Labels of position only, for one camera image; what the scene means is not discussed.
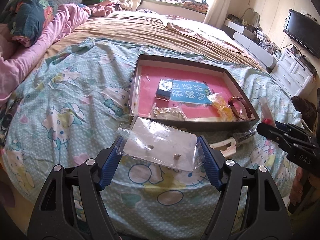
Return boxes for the brown translucent hair clip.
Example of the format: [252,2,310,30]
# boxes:
[228,95,253,120]

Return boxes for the person's right hand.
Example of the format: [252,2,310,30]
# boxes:
[290,171,320,205]

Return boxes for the long clear plastic packet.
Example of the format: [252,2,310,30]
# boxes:
[259,97,274,120]

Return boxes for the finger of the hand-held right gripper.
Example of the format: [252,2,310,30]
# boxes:
[257,122,313,155]
[275,121,313,138]

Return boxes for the dark brown fuzzy object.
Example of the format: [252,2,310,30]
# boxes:
[291,95,318,130]

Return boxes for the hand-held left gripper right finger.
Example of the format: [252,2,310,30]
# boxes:
[196,135,293,240]

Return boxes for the black television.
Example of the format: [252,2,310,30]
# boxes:
[283,9,320,59]

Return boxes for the cloud shaped mirror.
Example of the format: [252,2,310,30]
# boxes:
[244,7,262,28]

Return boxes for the white vanity table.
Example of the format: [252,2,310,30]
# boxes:
[224,19,278,68]

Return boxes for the pile of clothes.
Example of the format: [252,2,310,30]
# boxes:
[81,0,133,17]

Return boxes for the white comb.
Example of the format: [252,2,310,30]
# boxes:
[209,139,237,158]

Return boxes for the yellow hair clip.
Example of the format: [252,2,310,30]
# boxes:
[212,93,236,121]

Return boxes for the tan bed sheet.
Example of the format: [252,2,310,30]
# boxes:
[45,11,270,73]

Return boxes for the blue ring box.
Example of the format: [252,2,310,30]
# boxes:
[155,78,173,100]

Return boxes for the pink quilt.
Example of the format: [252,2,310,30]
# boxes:
[0,4,92,103]

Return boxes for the cartoon cat blanket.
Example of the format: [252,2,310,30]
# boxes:
[0,37,304,233]

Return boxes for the blue floral pillow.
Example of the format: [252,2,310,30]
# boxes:
[0,0,59,47]

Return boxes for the clear earring bag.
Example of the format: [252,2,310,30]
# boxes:
[115,116,204,172]

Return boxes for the cream cloth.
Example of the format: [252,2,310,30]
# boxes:
[161,16,200,34]

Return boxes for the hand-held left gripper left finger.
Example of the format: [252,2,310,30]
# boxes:
[27,136,125,240]

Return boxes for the bag of gold jewelry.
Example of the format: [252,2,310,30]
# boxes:
[150,102,187,122]

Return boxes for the pink book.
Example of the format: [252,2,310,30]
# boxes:
[137,65,225,120]

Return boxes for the clothes on window seat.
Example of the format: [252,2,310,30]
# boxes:
[142,0,209,12]

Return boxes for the dark cardboard box tray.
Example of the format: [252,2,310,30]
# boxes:
[128,54,260,132]

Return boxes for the dark bag strap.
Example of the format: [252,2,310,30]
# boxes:
[0,97,23,145]

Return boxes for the white dresser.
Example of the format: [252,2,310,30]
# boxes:
[271,49,318,98]

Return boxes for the cream curtain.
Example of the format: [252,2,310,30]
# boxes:
[204,0,250,24]

